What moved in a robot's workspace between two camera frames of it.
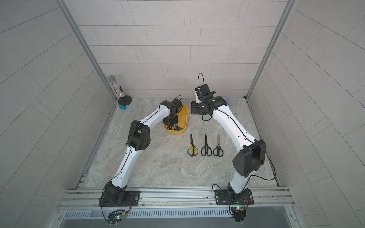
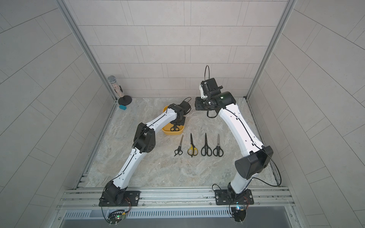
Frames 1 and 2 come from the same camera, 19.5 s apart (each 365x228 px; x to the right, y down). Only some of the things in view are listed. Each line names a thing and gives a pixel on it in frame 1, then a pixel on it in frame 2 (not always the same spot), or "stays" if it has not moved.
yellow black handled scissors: x=193 y=150 stays
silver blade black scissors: x=218 y=151 stays
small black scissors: x=175 y=127 to x=179 y=151
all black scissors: x=206 y=150 stays
